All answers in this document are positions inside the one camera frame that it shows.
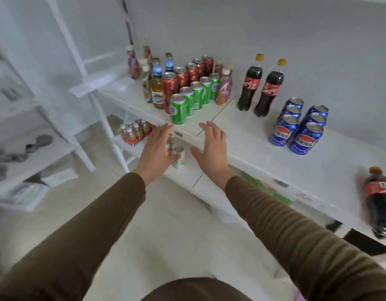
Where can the person's right hand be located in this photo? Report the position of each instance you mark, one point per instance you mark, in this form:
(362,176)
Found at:
(215,159)

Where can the person's left hand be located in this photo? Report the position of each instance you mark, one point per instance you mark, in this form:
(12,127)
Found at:
(155,156)

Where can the white metal shelf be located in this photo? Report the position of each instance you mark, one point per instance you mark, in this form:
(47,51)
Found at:
(259,147)

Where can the person's right forearm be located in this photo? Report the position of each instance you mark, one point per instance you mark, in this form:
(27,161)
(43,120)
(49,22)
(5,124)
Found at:
(306,247)

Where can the person's left forearm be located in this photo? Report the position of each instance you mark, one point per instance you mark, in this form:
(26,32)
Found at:
(70,247)

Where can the person's brown sweater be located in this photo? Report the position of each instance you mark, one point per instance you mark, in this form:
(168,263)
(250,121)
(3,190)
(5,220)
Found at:
(196,291)

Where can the pack of small orange bottles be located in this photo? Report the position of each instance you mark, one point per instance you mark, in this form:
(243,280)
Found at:
(133,134)

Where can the amber bottle blue neck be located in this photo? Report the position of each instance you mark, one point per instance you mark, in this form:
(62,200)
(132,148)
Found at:
(158,90)
(169,62)

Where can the dark red can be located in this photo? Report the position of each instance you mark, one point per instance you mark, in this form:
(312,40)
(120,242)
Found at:
(170,90)
(199,68)
(208,65)
(192,73)
(181,77)

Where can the green white carton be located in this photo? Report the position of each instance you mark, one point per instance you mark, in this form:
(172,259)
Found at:
(274,192)

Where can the green label tea bottle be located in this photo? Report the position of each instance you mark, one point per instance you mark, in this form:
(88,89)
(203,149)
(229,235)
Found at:
(147,87)
(143,62)

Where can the reddish brown bottle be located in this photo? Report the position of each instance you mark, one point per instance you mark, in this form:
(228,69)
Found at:
(147,53)
(134,65)

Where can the white flat box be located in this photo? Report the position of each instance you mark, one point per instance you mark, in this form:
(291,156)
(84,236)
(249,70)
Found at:
(59,178)

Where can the grey dome lid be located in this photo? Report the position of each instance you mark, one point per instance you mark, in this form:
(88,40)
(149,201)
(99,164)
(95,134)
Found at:
(44,140)

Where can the white numbered storage rack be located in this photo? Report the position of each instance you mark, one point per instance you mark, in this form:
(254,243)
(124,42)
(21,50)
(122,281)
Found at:
(39,156)

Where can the metal piece with black knob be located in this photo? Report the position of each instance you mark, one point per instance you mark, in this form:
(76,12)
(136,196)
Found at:
(31,148)

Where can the clear packet of white papers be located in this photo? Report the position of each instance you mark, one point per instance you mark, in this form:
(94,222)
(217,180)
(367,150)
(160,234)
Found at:
(23,197)

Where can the cluster of round metal lids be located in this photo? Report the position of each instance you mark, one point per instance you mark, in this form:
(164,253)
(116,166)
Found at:
(0,173)

